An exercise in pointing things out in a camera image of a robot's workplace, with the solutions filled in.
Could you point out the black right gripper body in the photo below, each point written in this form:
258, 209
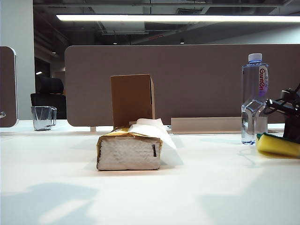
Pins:
293, 126

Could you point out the yellow sponge with green pad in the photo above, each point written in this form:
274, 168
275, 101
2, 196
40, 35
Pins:
276, 146

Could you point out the clear plastic water bottle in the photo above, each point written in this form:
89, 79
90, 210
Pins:
252, 82

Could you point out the wide brown desk divider panel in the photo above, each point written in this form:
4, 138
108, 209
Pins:
199, 82

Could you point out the white tissue sheet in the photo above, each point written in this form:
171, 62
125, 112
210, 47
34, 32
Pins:
150, 129

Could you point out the brown cardboard box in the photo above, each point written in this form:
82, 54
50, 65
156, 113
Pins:
131, 98

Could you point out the long ceiling light strip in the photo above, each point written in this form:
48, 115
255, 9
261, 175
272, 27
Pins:
164, 18

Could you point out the tissue pack in yellow wrapper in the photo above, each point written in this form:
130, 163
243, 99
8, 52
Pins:
126, 157

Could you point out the white divider support foot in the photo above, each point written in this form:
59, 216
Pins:
93, 129

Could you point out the black office chair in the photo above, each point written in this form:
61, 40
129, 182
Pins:
50, 86

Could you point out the clear glass mug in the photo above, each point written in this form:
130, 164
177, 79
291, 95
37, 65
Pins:
41, 117

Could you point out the narrow brown desk divider panel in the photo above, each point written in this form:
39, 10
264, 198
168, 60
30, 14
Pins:
7, 82

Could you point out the clear plastic hook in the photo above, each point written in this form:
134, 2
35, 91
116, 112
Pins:
2, 114

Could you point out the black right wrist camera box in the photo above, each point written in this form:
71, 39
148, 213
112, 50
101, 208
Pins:
286, 93

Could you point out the beige metal desk rail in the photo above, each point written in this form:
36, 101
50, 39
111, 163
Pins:
206, 125

